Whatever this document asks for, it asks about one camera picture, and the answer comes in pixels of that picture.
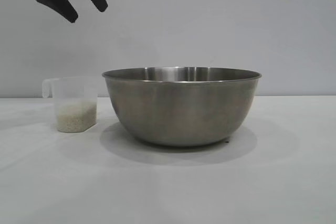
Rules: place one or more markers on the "clear plastic measuring cup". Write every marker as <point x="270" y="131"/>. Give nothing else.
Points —
<point x="76" y="90"/>

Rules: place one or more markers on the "white rice grains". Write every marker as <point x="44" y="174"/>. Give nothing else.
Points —
<point x="76" y="117"/>

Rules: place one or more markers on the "stainless steel mixing bowl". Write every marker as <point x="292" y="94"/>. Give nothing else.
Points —
<point x="181" y="108"/>

